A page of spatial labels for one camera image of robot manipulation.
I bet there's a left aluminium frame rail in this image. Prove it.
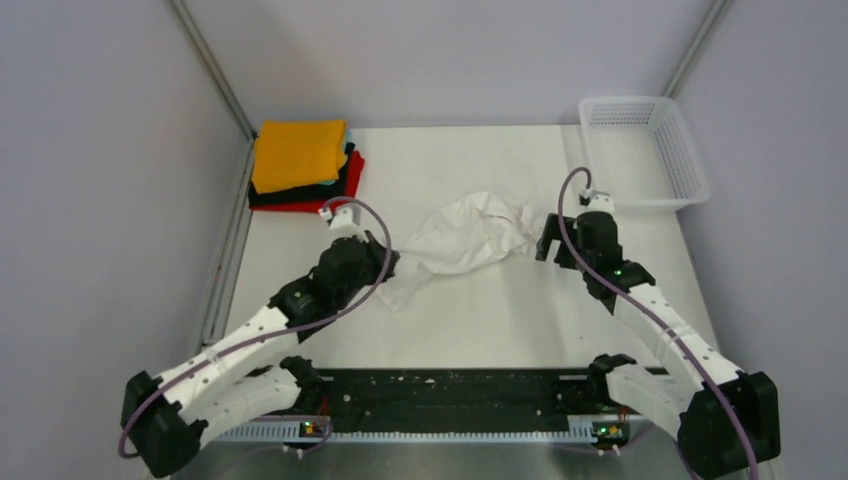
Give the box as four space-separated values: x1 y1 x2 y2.
191 139 255 354

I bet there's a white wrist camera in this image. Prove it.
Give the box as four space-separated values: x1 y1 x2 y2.
318 204 367 241
578 189 615 214

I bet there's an aluminium post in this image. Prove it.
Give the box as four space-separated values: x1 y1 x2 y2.
662 0 735 99
167 0 257 140

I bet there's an orange folded t shirt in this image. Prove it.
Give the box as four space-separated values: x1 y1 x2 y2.
251 119 347 194

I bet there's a white t shirt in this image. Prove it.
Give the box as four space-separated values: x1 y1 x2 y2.
377 191 546 311

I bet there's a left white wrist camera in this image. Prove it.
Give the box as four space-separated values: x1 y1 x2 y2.
318 204 367 241

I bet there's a red folded t shirt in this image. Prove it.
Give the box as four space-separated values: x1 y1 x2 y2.
248 150 365 213

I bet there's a white cable duct rail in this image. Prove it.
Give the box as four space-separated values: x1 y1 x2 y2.
216 418 631 445

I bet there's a left back aluminium post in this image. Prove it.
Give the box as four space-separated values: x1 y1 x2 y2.
167 0 257 140

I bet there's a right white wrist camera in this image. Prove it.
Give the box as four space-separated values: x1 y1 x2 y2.
578 189 615 214

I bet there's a right back aluminium post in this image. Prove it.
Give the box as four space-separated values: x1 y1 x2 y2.
662 0 735 99

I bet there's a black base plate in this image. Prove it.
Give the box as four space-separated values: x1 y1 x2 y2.
198 358 670 436

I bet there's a white plastic basket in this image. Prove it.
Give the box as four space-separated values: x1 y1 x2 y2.
578 96 711 213

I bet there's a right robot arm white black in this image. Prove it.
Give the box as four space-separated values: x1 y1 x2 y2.
536 211 781 479

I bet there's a black folded t shirt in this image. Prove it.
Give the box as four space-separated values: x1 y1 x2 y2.
247 148 355 208

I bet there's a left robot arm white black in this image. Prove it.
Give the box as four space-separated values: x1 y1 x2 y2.
118 233 400 478

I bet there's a light blue folded t shirt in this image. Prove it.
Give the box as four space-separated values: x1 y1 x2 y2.
318 129 355 186

